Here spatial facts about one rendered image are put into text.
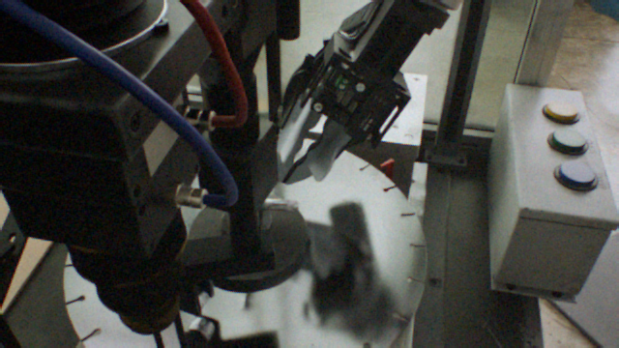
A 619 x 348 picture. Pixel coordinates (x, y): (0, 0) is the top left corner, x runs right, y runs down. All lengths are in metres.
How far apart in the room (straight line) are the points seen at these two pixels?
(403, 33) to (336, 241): 0.20
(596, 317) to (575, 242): 1.09
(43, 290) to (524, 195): 0.62
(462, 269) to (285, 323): 0.38
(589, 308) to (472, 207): 0.98
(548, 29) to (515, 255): 0.33
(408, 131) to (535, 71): 0.24
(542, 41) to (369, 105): 0.47
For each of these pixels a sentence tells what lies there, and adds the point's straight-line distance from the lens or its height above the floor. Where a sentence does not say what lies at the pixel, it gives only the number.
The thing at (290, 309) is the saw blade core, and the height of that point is 0.95.
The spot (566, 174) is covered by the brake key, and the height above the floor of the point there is 0.91.
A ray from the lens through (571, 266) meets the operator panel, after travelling 0.74.
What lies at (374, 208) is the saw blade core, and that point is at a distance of 0.55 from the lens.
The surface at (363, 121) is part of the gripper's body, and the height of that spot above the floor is 1.08.
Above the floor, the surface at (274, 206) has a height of 1.00.
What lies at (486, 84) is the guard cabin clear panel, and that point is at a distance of 0.92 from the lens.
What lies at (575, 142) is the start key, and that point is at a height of 0.91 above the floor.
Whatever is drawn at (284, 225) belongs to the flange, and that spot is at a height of 0.96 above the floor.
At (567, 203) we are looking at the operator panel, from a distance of 0.69.
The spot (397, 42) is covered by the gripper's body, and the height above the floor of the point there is 1.14.
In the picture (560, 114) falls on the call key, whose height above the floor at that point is 0.91.
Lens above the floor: 1.33
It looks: 41 degrees down
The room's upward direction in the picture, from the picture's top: straight up
